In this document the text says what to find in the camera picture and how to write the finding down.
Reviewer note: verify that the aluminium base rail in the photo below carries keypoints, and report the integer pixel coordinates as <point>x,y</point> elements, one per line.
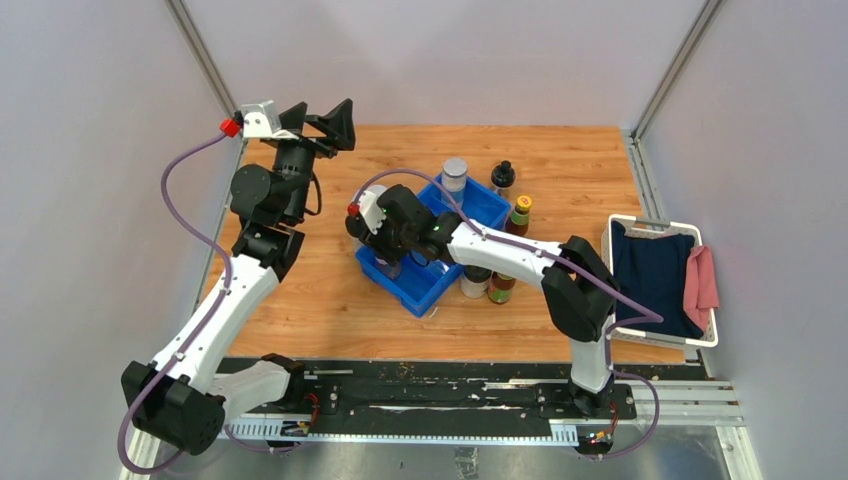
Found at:
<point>676,396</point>

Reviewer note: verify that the red cap sauce bottle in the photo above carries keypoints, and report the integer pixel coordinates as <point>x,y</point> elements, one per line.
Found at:
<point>518,220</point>

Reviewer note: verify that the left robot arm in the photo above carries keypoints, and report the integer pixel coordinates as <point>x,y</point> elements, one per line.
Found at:
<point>225,311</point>

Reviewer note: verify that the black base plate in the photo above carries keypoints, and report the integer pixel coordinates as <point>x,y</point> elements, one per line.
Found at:
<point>443,400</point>

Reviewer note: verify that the aluminium frame post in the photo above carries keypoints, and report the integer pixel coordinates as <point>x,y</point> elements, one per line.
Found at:
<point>685,51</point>
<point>190,32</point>

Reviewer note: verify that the pink cloth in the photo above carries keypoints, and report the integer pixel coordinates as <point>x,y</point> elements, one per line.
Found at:
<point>700,294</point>

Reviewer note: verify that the dark blue cloth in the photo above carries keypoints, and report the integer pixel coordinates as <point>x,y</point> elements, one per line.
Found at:
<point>652,272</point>

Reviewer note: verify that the black lid jar right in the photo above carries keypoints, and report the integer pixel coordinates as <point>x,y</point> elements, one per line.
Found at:
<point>474,281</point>

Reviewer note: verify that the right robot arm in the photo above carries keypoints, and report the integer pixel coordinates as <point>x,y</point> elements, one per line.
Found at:
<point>577,286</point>

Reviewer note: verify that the black lid jar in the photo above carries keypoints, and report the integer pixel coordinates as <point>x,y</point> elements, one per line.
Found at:
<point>370,195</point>
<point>474,281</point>

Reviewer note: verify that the yellow cap sauce bottle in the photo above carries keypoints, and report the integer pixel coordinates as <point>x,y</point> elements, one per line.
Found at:
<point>500,288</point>

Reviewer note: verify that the black lid jar left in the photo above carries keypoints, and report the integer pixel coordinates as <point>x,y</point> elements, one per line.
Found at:
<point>370,195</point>

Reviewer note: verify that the left aluminium frame post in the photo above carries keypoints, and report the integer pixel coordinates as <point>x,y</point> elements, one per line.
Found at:
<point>190,32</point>

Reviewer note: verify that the silver lid blue label jar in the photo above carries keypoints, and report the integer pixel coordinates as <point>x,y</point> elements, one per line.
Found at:
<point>454,178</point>

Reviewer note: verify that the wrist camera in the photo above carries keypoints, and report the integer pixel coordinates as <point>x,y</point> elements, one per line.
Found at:
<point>373,217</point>
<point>261,121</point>

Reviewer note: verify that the black cap soy bottle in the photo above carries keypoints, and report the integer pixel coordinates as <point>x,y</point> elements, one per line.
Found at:
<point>502,179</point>

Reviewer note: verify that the right aluminium frame post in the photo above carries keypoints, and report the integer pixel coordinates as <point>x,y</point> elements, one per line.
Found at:
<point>685,51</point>

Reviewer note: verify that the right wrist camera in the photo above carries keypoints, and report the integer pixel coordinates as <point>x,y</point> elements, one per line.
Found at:
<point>373,217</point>

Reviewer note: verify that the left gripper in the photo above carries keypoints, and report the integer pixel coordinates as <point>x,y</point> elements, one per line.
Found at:
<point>334,125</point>

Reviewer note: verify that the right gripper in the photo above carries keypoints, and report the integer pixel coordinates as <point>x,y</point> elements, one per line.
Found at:
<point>378,242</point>

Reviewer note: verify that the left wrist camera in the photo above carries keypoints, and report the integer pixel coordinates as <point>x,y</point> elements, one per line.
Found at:
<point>261,121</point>

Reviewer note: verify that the silver lid millet jar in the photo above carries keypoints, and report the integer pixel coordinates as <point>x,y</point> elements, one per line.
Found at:
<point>388,270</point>

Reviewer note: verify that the blue divided plastic bin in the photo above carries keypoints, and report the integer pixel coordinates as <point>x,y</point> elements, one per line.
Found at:
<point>419,284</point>

